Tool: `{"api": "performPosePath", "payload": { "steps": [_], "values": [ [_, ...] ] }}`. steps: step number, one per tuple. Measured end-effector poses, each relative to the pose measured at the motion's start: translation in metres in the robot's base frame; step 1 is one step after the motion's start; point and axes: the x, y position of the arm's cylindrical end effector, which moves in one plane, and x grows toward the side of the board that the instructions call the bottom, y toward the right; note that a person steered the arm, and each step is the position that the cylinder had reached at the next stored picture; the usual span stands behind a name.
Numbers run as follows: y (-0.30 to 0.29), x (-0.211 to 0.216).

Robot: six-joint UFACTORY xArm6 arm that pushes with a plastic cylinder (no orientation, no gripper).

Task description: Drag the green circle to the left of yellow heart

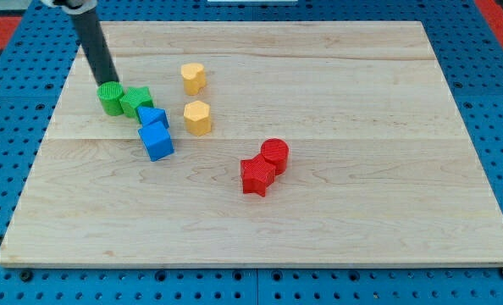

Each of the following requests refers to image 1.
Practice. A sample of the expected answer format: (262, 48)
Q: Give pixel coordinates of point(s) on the blue cube block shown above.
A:
(156, 140)

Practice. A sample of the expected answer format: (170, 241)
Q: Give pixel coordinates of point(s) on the blue triangle block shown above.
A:
(149, 116)

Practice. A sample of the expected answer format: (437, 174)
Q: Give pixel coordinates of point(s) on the red circle block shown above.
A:
(276, 152)

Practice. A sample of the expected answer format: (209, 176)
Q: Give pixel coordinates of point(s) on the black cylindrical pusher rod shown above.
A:
(88, 28)

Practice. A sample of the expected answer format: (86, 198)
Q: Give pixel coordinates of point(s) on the red star block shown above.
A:
(256, 175)

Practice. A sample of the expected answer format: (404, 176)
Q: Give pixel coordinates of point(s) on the yellow heart block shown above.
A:
(194, 78)

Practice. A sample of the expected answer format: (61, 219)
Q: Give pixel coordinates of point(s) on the yellow hexagon block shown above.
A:
(197, 117)

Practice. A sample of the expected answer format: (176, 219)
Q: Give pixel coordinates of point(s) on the green star block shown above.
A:
(134, 98)

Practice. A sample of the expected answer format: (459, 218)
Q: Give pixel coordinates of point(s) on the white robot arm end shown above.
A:
(73, 7)

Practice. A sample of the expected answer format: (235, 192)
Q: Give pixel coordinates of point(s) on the green circle block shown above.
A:
(109, 94)

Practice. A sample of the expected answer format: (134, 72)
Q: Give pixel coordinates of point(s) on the light wooden board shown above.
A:
(381, 172)

